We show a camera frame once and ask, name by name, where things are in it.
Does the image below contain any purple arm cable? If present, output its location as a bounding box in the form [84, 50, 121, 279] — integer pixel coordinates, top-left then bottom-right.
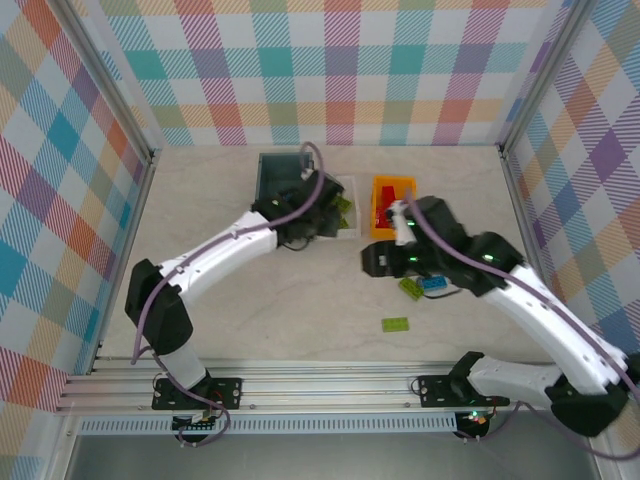
[391, 188, 640, 459]
[130, 141, 331, 366]

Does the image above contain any aluminium frame post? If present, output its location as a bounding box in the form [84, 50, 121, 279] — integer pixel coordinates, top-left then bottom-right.
[59, 0, 157, 166]
[493, 0, 599, 154]

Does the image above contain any red lego window frame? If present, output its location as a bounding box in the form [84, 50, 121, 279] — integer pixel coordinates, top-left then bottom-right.
[374, 202, 399, 230]

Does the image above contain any small controller board with wires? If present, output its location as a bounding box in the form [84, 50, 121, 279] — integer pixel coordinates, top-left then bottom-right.
[452, 407, 494, 442]
[171, 407, 232, 448]

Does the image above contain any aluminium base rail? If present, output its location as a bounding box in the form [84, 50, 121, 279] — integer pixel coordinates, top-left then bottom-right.
[53, 366, 519, 415]

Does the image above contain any white plastic bin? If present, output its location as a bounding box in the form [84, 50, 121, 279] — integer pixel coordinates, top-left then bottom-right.
[322, 173, 363, 240]

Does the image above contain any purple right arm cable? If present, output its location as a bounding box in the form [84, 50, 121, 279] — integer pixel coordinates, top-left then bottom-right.
[391, 188, 640, 459]

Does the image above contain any aluminium side rail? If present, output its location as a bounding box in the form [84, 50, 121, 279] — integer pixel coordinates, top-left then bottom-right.
[497, 143, 569, 311]
[88, 148, 160, 375]

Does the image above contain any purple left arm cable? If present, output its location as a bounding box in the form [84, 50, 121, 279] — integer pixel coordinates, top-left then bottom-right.
[130, 141, 331, 366]

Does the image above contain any dark teal plastic bin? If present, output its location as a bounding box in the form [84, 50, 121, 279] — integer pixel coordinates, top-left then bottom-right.
[256, 152, 317, 214]

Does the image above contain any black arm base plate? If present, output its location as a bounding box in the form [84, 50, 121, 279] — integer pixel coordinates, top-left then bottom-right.
[151, 376, 245, 410]
[416, 373, 512, 409]

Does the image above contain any green long lego brick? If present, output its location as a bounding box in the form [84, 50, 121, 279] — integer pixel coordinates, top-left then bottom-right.
[398, 276, 425, 301]

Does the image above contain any orange-yellow plastic bin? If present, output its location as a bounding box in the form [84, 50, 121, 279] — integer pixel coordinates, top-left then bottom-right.
[369, 174, 419, 240]

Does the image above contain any slotted grey cable channel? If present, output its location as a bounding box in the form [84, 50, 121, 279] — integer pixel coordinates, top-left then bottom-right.
[78, 417, 460, 436]

